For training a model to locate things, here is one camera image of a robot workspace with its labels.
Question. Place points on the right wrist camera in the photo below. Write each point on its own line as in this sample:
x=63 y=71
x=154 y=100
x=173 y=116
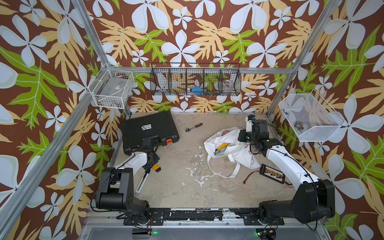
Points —
x=249 y=123

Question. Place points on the yellow utility knife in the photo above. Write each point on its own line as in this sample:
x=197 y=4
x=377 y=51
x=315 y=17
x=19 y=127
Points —
x=224 y=145

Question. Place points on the black plastic tool case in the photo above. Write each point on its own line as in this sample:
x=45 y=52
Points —
x=159 y=126

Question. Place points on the white cartoon print pouch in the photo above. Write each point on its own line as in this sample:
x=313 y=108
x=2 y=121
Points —
x=238 y=153

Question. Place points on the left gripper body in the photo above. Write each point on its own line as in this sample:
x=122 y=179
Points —
x=155 y=159

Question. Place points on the black wire basket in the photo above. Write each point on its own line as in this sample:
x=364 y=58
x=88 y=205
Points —
x=216 y=79

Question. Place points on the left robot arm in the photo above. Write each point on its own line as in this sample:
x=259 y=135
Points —
x=116 y=192

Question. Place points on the black white pen knife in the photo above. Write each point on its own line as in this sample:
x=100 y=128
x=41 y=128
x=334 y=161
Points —
x=142 y=183

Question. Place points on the white mesh basket right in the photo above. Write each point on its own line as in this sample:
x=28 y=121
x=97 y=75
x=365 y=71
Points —
x=312 y=118

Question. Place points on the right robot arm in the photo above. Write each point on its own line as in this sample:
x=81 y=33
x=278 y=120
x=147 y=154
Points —
x=314 y=198

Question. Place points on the blue object in basket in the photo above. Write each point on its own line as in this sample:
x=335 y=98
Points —
x=197 y=91

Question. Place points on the white wire basket left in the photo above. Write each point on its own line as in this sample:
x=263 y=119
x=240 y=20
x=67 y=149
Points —
x=111 y=87

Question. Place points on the yellow black cutter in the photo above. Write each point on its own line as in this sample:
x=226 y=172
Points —
x=157 y=168

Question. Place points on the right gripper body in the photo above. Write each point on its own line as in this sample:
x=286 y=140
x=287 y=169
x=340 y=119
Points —
x=247 y=137

